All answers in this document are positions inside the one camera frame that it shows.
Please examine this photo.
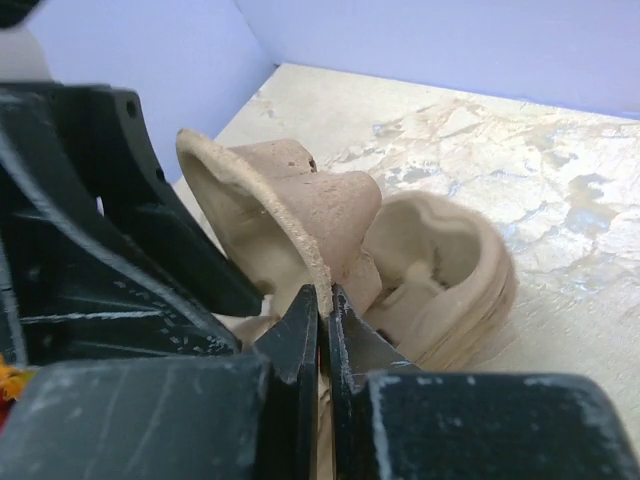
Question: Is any single cardboard cup carrier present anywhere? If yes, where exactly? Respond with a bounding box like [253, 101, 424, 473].
[176, 129, 382, 317]

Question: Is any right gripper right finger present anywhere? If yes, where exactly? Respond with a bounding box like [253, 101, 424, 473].
[327, 287, 633, 479]

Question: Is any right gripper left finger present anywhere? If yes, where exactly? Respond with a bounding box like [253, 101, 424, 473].
[1, 285, 319, 480]

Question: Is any toy pineapple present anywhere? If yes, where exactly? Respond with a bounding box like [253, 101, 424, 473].
[0, 358, 26, 402]

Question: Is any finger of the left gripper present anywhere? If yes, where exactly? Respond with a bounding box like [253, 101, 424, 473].
[1, 82, 261, 365]

